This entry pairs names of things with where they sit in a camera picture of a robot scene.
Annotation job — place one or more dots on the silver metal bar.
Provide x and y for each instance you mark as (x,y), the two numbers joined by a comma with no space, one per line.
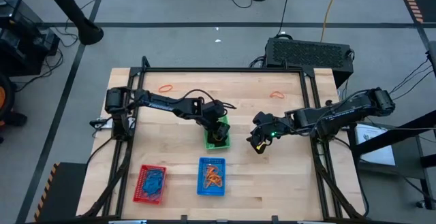
(127,222)

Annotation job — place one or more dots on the red plastic basket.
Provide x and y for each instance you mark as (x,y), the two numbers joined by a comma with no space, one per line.
(138,183)

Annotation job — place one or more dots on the black metal stand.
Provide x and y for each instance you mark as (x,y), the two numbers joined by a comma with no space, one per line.
(425,118)

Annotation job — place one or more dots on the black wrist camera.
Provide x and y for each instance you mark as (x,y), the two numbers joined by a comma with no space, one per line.
(214,108)
(277,127)

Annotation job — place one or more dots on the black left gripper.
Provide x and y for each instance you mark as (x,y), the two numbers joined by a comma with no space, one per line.
(211,122)

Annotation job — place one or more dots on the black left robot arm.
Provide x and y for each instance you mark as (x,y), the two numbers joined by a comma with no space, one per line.
(163,105)

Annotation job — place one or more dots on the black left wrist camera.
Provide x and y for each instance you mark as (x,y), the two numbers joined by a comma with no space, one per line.
(214,108)

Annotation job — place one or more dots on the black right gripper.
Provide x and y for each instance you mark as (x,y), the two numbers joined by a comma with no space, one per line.
(264,128)

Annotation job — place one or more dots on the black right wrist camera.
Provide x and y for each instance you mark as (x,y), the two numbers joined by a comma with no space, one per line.
(277,127)

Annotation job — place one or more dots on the black equipment rack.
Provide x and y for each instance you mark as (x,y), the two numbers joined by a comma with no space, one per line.
(20,47)

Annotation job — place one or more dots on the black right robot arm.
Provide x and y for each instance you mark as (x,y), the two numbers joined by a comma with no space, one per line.
(340,113)

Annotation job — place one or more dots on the black pole with round base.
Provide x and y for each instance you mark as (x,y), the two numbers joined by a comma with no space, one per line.
(89,33)

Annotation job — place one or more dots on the black perforated computer case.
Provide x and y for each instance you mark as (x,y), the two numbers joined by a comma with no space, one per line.
(306,53)

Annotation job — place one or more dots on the green plastic basket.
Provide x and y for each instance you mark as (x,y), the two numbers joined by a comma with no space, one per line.
(226,145)

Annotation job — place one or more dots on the black rubber band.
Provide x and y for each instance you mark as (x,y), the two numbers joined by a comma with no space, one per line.
(219,144)

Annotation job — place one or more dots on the orange and black machine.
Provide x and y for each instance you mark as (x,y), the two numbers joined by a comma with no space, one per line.
(2,98)

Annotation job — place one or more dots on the black table edge clamp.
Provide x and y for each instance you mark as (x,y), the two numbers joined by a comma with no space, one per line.
(274,219)
(184,219)

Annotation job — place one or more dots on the white paper sheet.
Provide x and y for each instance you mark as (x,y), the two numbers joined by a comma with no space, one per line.
(378,149)

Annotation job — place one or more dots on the blue plastic basket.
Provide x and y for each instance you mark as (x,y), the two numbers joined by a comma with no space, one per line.
(204,164)

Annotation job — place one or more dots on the small black knob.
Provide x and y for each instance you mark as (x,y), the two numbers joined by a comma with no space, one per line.
(329,102)

